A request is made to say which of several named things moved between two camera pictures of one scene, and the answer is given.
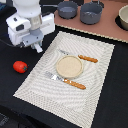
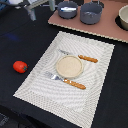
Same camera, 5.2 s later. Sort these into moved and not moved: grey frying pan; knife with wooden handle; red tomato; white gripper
Moved: white gripper
Not moved: red tomato; grey frying pan; knife with wooden handle
